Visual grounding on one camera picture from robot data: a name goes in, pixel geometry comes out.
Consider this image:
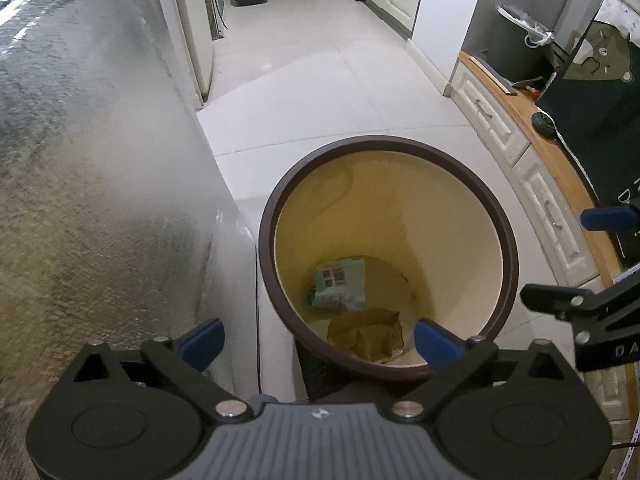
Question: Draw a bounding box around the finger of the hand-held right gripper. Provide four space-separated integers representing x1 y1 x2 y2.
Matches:
520 283 609 322
580 204 640 232

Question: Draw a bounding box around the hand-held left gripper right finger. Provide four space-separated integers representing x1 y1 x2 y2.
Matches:
391 318 568 423

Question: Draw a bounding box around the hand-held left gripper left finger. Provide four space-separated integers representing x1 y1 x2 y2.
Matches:
74 318 252 421

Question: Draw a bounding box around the beige brown-rimmed trash bin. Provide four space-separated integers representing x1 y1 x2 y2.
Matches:
258 135 517 404

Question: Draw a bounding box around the white wooden-top drawer cabinet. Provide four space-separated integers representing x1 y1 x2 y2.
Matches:
449 50 640 428

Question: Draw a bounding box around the brown paper bag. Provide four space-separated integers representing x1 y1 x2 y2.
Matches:
327 307 405 364

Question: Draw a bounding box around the dark bear-print cloth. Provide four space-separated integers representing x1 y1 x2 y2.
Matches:
536 19 640 273

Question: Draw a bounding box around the black round object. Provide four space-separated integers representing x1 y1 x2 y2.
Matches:
532 112 557 139

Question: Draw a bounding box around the green snack packet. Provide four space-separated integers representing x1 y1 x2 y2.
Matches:
310 257 369 311

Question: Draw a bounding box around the grey flat board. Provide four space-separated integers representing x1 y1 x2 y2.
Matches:
469 54 519 97

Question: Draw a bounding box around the grey bin with white liner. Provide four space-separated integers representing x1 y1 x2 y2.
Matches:
487 2 557 87

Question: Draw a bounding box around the embossed table cover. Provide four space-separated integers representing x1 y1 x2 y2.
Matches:
0 0 262 480

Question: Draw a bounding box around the white refrigerator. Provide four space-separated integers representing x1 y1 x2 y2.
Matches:
152 0 217 111

